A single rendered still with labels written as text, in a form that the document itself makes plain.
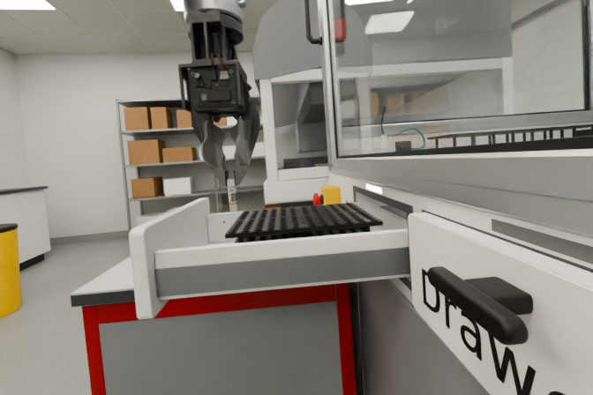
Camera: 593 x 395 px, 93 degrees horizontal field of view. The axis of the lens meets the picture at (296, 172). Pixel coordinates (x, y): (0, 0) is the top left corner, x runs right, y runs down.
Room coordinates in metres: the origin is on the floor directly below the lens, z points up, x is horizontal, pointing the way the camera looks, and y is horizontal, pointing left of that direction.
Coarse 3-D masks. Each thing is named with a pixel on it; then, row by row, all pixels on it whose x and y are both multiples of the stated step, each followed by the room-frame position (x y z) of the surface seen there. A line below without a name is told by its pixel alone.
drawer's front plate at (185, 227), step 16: (192, 208) 0.50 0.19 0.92; (208, 208) 0.60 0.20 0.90; (144, 224) 0.35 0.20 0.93; (160, 224) 0.37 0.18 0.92; (176, 224) 0.42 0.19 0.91; (192, 224) 0.49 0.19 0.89; (144, 240) 0.32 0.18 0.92; (160, 240) 0.36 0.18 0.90; (176, 240) 0.42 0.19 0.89; (192, 240) 0.49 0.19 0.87; (208, 240) 0.58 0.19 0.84; (144, 256) 0.32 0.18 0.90; (144, 272) 0.32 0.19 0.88; (144, 288) 0.32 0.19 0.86; (144, 304) 0.32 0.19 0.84; (160, 304) 0.35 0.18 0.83
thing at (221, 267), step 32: (224, 224) 0.58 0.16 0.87; (384, 224) 0.48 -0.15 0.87; (160, 256) 0.34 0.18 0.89; (192, 256) 0.34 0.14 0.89; (224, 256) 0.34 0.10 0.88; (256, 256) 0.35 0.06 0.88; (288, 256) 0.35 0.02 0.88; (320, 256) 0.35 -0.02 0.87; (352, 256) 0.35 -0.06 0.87; (384, 256) 0.35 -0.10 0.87; (160, 288) 0.34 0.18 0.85; (192, 288) 0.34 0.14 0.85; (224, 288) 0.34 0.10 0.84; (256, 288) 0.35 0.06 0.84
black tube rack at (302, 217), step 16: (288, 208) 0.55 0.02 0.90; (304, 208) 0.55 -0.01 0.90; (320, 208) 0.53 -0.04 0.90; (336, 208) 0.52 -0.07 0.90; (352, 208) 0.51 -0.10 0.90; (256, 224) 0.43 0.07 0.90; (272, 224) 0.43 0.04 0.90; (288, 224) 0.42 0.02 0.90; (304, 224) 0.41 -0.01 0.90; (320, 224) 0.40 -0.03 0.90; (336, 224) 0.40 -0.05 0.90; (352, 224) 0.39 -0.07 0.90; (368, 224) 0.39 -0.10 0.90; (240, 240) 0.39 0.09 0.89; (256, 240) 0.45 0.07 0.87
